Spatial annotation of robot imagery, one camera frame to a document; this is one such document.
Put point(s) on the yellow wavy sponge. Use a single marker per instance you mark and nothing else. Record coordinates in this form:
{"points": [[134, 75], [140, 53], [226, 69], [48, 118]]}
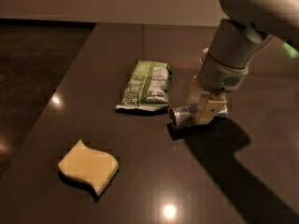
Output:
{"points": [[89, 166]]}

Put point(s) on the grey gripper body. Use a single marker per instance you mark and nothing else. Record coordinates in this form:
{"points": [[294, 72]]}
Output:
{"points": [[218, 76]]}

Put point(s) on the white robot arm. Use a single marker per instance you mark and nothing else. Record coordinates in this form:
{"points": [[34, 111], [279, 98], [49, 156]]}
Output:
{"points": [[279, 18]]}

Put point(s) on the silver redbull can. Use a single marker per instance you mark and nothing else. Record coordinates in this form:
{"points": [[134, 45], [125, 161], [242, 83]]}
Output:
{"points": [[183, 116]]}

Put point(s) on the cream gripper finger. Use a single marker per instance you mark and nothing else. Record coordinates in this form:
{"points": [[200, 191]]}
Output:
{"points": [[208, 107], [194, 92]]}

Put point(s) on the green jalapeno chip bag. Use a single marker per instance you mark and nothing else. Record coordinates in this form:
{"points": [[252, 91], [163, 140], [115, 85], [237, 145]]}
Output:
{"points": [[147, 89]]}

